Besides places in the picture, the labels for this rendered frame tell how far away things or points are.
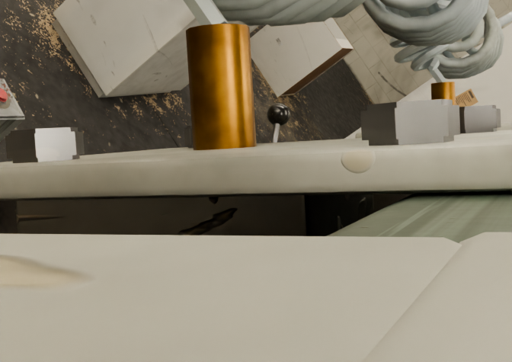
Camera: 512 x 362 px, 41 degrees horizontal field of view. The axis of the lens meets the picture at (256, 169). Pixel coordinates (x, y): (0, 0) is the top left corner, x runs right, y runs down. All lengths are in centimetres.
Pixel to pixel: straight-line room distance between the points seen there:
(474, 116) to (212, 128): 7
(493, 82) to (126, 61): 231
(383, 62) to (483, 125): 907
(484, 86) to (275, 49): 221
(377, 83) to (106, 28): 590
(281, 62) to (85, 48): 266
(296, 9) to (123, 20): 357
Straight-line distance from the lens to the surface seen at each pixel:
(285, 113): 112
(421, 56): 48
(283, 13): 22
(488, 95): 468
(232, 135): 17
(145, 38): 372
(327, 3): 23
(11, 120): 171
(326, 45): 608
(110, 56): 383
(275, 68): 623
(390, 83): 924
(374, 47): 928
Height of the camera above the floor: 191
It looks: 23 degrees down
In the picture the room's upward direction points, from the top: 54 degrees clockwise
